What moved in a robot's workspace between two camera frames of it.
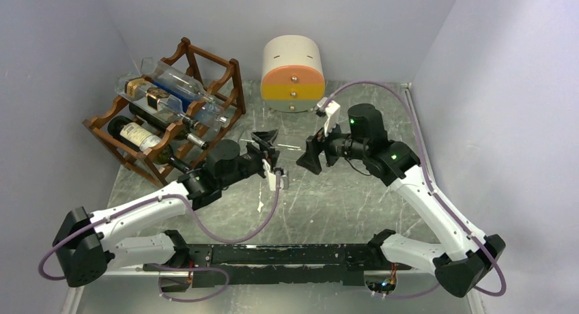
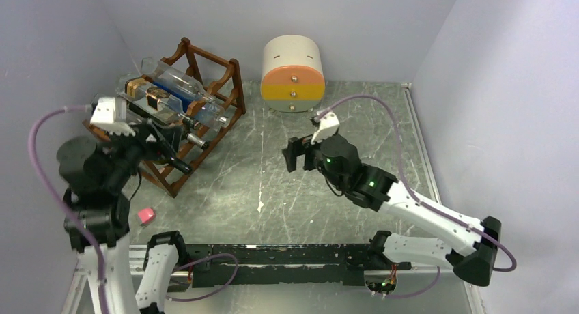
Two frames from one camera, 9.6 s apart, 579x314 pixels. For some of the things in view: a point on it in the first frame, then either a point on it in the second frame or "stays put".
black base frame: [244, 265] stays put
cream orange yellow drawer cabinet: [293, 78] stays put
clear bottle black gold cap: [144, 95] stays put
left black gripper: [267, 151] -> [167, 140]
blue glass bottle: [213, 115] -> [179, 86]
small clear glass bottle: [175, 80] stays put
